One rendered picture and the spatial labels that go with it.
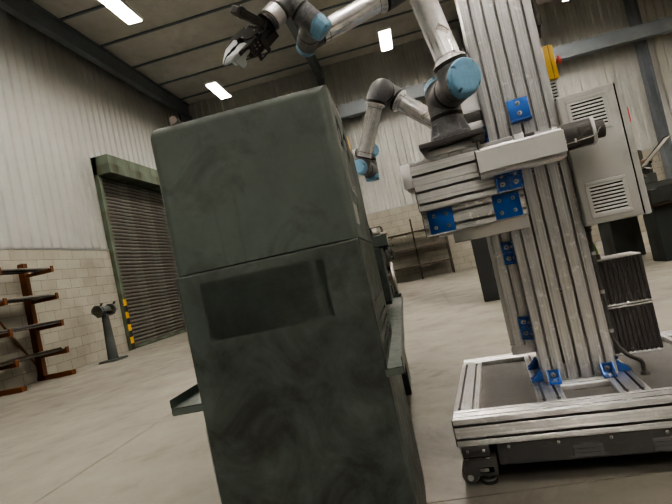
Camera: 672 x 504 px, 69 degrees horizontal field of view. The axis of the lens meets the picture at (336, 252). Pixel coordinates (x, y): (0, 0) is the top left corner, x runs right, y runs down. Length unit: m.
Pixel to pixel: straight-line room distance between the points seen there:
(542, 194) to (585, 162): 0.18
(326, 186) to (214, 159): 0.30
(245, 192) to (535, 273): 1.16
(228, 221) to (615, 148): 1.34
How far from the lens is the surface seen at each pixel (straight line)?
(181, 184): 1.32
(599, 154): 1.96
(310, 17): 1.70
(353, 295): 1.19
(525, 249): 1.97
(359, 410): 1.24
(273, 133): 1.26
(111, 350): 10.58
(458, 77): 1.71
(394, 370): 1.21
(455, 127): 1.80
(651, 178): 7.97
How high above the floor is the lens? 0.79
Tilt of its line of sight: 2 degrees up
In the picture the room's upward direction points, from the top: 12 degrees counter-clockwise
